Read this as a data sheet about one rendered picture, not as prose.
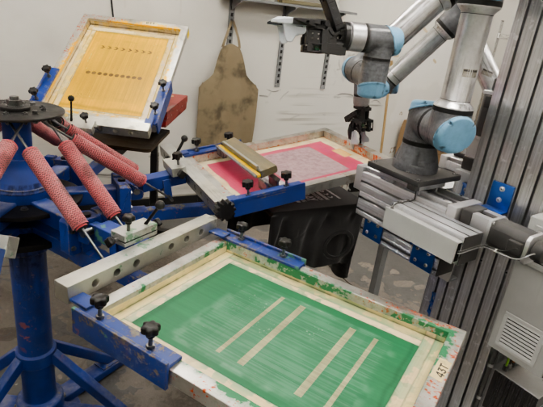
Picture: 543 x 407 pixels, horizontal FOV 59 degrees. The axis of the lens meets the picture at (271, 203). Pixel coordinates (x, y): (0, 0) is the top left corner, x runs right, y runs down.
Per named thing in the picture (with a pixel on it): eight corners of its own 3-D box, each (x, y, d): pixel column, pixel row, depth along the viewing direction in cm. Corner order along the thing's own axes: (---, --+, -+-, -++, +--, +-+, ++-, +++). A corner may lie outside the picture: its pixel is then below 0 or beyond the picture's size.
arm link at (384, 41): (401, 60, 130) (409, 27, 126) (364, 56, 127) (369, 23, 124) (389, 57, 137) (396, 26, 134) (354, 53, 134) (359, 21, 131)
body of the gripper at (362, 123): (359, 135, 217) (361, 108, 212) (348, 129, 224) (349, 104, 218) (373, 132, 220) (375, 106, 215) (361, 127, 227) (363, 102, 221)
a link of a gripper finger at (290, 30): (273, 39, 119) (306, 44, 123) (275, 14, 118) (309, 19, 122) (269, 39, 122) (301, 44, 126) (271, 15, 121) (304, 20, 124)
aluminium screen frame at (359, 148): (326, 134, 253) (326, 127, 251) (400, 170, 206) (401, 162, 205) (182, 163, 221) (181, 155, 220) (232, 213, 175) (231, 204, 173)
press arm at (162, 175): (181, 178, 195) (180, 166, 193) (186, 183, 191) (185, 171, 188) (139, 187, 188) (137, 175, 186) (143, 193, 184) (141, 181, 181)
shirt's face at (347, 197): (313, 171, 250) (313, 170, 249) (366, 203, 215) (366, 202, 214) (229, 176, 227) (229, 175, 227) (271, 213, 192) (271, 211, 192)
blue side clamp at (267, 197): (299, 194, 191) (298, 178, 187) (305, 199, 186) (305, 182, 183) (229, 211, 178) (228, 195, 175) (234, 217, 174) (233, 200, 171)
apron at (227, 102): (250, 146, 431) (263, 22, 391) (254, 148, 425) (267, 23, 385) (193, 148, 406) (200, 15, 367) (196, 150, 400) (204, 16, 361)
